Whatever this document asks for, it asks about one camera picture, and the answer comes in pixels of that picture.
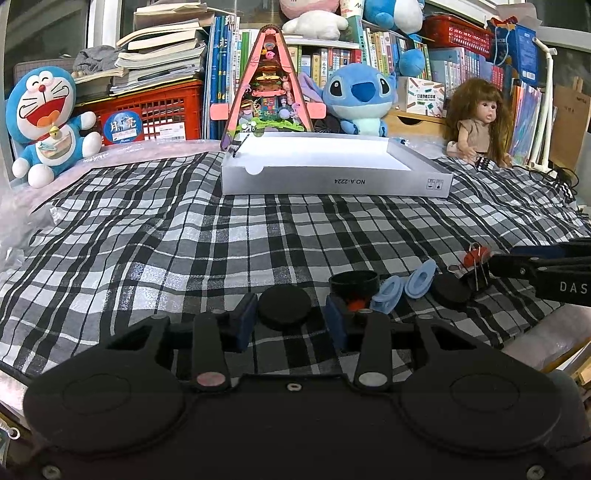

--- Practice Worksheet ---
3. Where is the black round lid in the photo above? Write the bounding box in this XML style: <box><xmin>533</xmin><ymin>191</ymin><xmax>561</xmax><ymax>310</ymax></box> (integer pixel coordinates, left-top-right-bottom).
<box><xmin>257</xmin><ymin>285</ymin><xmax>311</xmax><ymax>330</ymax></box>

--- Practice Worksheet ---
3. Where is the black binder clip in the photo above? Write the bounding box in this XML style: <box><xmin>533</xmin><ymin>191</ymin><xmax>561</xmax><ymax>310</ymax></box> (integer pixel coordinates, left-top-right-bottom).
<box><xmin>464</xmin><ymin>256</ymin><xmax>490</xmax><ymax>294</ymax></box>

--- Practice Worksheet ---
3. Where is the red object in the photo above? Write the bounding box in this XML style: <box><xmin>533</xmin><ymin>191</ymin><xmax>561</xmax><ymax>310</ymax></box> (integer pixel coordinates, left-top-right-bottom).
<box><xmin>462</xmin><ymin>243</ymin><xmax>490</xmax><ymax>269</ymax></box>

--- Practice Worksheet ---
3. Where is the black round disc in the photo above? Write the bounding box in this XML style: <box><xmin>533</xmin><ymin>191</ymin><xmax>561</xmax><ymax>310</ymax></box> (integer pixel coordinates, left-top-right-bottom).
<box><xmin>429</xmin><ymin>273</ymin><xmax>472</xmax><ymax>310</ymax></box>

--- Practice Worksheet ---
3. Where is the light blue plastic clip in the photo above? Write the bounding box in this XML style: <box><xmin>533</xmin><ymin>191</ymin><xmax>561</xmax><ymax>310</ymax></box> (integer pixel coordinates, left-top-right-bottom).
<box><xmin>370</xmin><ymin>275</ymin><xmax>406</xmax><ymax>315</ymax></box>

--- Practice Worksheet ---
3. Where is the black white plaid cloth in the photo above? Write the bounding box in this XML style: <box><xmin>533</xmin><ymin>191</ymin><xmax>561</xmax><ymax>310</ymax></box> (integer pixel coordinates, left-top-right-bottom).
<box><xmin>1</xmin><ymin>153</ymin><xmax>590</xmax><ymax>377</ymax></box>

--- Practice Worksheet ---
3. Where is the white desk lamp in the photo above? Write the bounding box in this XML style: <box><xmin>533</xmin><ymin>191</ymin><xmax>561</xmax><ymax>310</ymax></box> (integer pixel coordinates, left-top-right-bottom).
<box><xmin>529</xmin><ymin>37</ymin><xmax>558</xmax><ymax>173</ymax></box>

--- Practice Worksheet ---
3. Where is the brown haired baby doll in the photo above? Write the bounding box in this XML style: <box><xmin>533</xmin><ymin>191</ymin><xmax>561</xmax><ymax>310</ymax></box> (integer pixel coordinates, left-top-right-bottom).
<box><xmin>446</xmin><ymin>78</ymin><xmax>512</xmax><ymax>168</ymax></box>

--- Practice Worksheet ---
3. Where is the wooden drawer box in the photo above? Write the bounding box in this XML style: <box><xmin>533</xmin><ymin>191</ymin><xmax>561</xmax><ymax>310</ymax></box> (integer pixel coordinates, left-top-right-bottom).
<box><xmin>384</xmin><ymin>109</ymin><xmax>447</xmax><ymax>138</ymax></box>

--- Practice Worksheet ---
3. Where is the binder clip on box corner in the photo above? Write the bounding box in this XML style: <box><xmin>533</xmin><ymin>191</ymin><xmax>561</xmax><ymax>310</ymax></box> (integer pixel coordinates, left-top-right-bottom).
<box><xmin>226</xmin><ymin>132</ymin><xmax>250</xmax><ymax>157</ymax></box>

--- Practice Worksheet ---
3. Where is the white colourful pencil box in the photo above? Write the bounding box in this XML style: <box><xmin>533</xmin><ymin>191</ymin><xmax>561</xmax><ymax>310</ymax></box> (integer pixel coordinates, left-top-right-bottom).
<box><xmin>396</xmin><ymin>77</ymin><xmax>446</xmax><ymax>118</ymax></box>

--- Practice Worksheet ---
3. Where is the white shallow cardboard box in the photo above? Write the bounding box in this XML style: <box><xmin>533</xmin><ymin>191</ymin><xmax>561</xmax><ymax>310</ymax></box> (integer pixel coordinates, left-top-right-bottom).
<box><xmin>221</xmin><ymin>132</ymin><xmax>453</xmax><ymax>199</ymax></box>

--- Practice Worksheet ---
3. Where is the blue gift bag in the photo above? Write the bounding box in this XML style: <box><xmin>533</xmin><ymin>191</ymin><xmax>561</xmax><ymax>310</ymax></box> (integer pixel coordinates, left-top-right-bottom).
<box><xmin>487</xmin><ymin>17</ymin><xmax>539</xmax><ymax>87</ymax></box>

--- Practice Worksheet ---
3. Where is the pink bubble wrap sheet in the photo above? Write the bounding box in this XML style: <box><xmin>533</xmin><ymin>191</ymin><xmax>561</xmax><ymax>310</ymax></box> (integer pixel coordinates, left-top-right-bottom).
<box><xmin>1</xmin><ymin>140</ymin><xmax>221</xmax><ymax>272</ymax></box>

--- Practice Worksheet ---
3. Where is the red plastic crate left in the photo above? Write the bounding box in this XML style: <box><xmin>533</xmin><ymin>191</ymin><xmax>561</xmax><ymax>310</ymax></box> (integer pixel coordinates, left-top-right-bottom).
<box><xmin>74</xmin><ymin>79</ymin><xmax>204</xmax><ymax>145</ymax></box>

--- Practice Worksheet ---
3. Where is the blue Stitch plush toy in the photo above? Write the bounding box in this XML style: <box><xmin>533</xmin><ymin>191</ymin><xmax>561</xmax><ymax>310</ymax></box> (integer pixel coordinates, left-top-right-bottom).
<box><xmin>297</xmin><ymin>63</ymin><xmax>398</xmax><ymax>137</ymax></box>

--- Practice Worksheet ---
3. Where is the pink triangular diorama house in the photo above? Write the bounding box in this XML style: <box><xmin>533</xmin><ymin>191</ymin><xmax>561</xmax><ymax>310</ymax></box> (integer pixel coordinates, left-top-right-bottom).
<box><xmin>209</xmin><ymin>24</ymin><xmax>327</xmax><ymax>150</ymax></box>

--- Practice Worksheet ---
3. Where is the red plastic basket right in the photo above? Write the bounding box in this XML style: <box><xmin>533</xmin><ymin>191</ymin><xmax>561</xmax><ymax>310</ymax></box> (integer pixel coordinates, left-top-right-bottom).
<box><xmin>420</xmin><ymin>14</ymin><xmax>494</xmax><ymax>57</ymax></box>

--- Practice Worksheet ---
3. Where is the blue white plush toy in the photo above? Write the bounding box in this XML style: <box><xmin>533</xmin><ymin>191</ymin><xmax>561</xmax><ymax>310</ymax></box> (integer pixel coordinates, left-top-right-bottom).
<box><xmin>363</xmin><ymin>0</ymin><xmax>426</xmax><ymax>78</ymax></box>

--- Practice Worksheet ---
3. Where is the Doraemon plush toy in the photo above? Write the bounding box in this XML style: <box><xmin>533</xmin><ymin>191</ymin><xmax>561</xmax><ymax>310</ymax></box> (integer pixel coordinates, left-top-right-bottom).
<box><xmin>5</xmin><ymin>66</ymin><xmax>102</xmax><ymax>189</ymax></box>

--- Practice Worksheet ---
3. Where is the stack of books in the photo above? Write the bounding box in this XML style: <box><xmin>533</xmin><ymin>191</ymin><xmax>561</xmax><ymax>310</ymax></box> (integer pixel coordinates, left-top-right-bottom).
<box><xmin>73</xmin><ymin>2</ymin><xmax>214</xmax><ymax>102</ymax></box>

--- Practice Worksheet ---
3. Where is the pink white bunny plush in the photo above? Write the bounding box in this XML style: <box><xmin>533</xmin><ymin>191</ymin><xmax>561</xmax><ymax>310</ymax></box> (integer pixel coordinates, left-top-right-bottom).
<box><xmin>280</xmin><ymin>0</ymin><xmax>349</xmax><ymax>40</ymax></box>

